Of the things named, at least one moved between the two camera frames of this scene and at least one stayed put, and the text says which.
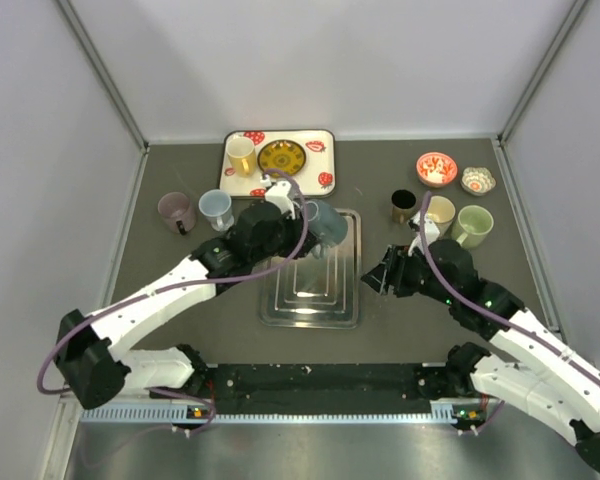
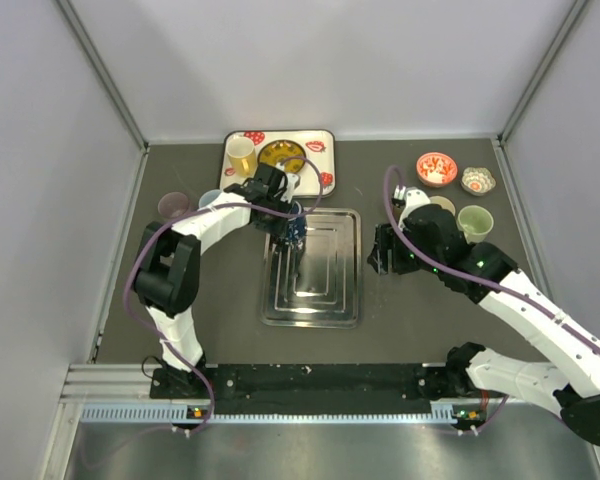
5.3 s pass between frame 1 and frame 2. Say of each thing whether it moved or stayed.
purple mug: stayed
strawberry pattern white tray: stayed
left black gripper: moved
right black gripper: moved
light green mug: stayed
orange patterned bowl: stayed
